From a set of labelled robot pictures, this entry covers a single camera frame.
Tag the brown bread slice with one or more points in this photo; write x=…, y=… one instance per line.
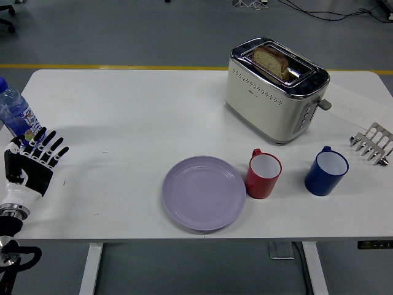
x=270, y=60

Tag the purple round plate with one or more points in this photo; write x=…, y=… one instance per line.
x=204, y=193

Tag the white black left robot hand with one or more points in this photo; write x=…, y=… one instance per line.
x=33, y=175

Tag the silver metal toast rack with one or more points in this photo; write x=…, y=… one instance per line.
x=379, y=135

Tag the white stand base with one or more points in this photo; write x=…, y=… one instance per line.
x=245, y=3

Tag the grey floor outlet box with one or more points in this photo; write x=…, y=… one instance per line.
x=281, y=250

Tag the clear blue-label drink bottle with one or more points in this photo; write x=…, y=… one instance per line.
x=12, y=113

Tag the blue enamel mug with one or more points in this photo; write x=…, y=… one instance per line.
x=320, y=182

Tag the red enamel mug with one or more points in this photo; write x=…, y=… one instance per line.
x=261, y=186

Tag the cream chrome toaster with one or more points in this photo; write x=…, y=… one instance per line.
x=261, y=104

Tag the black office chair base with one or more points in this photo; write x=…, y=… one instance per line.
x=7, y=23

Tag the white table leg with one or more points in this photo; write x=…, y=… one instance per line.
x=316, y=270
x=90, y=270

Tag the white paper sheet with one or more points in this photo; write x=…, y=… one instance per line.
x=356, y=106

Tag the black table control panel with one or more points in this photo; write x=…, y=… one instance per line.
x=374, y=244

